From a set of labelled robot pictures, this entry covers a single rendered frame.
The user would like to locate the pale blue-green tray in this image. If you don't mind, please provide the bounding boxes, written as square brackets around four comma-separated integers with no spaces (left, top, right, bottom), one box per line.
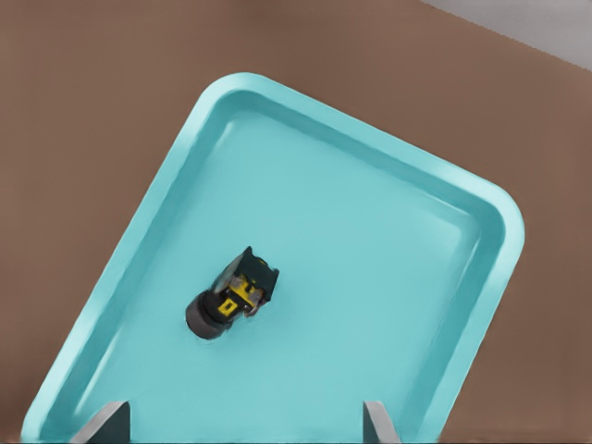
[19,71,526,444]

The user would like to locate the black and yellow button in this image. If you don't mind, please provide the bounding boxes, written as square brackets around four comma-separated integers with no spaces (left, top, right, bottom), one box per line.
[184,245,280,341]

